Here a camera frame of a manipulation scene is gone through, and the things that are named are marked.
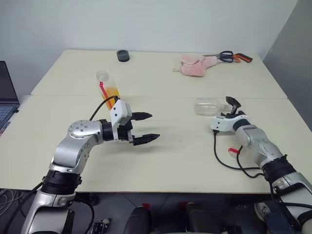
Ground white floor cables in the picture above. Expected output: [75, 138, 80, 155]
[0, 188, 19, 213]

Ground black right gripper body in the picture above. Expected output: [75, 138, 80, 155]
[220, 110, 247, 120]

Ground black round lid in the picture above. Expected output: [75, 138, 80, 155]
[116, 49, 131, 63]

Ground pink cloth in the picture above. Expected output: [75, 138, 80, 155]
[172, 54, 219, 79]

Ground orange juice bottle red label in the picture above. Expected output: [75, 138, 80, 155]
[96, 70, 122, 109]

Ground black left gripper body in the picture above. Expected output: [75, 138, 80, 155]
[118, 119, 137, 145]

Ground blue trouser leg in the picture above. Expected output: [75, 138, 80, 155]
[264, 207, 303, 234]

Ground dark laptop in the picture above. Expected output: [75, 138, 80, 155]
[0, 60, 20, 134]

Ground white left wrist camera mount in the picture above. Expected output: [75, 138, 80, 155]
[109, 98, 133, 143]

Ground orange and black hand tool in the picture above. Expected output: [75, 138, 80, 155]
[231, 53, 254, 64]

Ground white cap with red tape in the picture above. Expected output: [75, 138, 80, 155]
[227, 146, 241, 159]

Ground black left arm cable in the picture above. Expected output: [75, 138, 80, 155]
[89, 95, 120, 122]

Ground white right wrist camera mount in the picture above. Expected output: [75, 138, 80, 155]
[210, 115, 250, 133]

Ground black handled scissors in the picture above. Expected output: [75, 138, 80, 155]
[203, 50, 235, 63]

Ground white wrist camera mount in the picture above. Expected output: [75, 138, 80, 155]
[210, 115, 250, 133]
[109, 98, 133, 143]

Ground white sneaker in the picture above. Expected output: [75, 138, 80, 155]
[253, 201, 273, 223]

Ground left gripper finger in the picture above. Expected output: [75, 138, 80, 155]
[132, 133, 161, 147]
[131, 112, 154, 121]

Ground clear plastic bottle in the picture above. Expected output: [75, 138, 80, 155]
[194, 97, 233, 117]

